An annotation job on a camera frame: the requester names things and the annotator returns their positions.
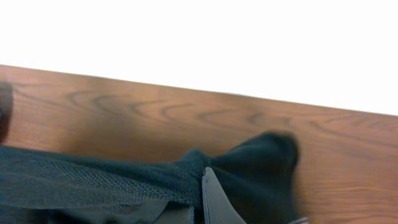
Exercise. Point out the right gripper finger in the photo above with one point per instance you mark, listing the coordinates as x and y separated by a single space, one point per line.
216 205

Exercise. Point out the black t-shirt with logo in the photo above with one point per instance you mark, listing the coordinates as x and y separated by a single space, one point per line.
46 187

